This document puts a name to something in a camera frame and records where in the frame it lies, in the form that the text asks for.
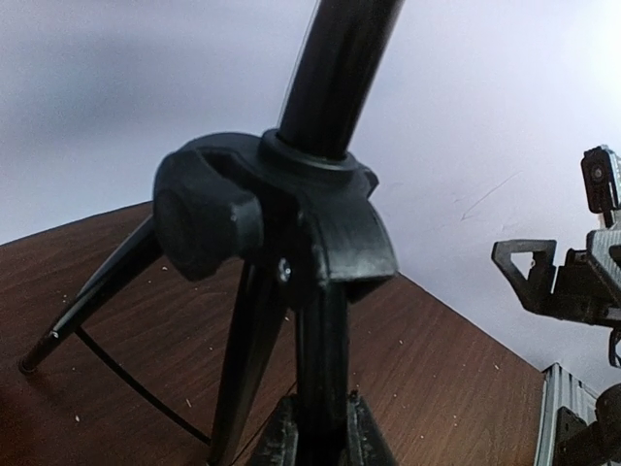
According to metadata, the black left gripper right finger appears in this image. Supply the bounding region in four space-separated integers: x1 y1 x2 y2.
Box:
339 390 396 466

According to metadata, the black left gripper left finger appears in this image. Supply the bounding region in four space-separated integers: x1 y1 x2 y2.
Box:
251 395 299 466

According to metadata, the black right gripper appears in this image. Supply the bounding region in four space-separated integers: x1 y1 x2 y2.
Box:
491 229 620 325

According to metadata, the black music stand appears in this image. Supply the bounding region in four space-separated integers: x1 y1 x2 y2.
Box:
19 1 402 465

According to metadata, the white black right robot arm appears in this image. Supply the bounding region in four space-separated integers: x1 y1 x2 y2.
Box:
491 229 620 465

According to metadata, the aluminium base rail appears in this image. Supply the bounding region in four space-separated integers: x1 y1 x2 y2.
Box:
534 363 620 465

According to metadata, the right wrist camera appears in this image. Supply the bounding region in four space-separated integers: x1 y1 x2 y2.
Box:
580 145 620 228

